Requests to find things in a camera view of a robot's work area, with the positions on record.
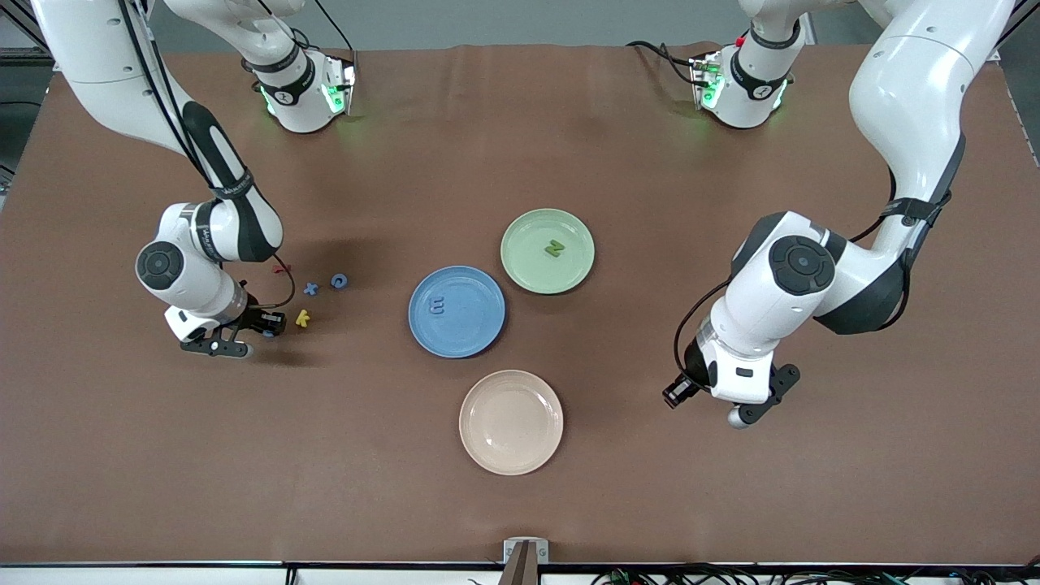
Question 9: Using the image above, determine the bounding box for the beige plate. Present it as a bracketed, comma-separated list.
[458, 370, 565, 476]

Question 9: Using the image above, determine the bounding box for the brown table cover mat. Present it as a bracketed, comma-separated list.
[0, 42, 1040, 566]

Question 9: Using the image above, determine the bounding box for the blue plate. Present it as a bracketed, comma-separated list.
[408, 266, 506, 359]

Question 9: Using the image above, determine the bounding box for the green plate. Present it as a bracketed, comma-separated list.
[500, 208, 596, 295]

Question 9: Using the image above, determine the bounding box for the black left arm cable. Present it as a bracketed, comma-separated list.
[674, 191, 935, 387]

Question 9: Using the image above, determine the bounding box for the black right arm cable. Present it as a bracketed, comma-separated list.
[118, 0, 296, 311]

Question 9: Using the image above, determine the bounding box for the tangled black cable bunch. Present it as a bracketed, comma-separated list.
[591, 563, 1040, 585]

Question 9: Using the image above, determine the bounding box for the grey metal bracket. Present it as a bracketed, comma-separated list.
[503, 538, 549, 566]

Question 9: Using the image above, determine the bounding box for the dark metal post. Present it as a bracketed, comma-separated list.
[498, 543, 540, 585]

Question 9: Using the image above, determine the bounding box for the black arm base cable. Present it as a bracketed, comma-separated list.
[626, 39, 701, 89]

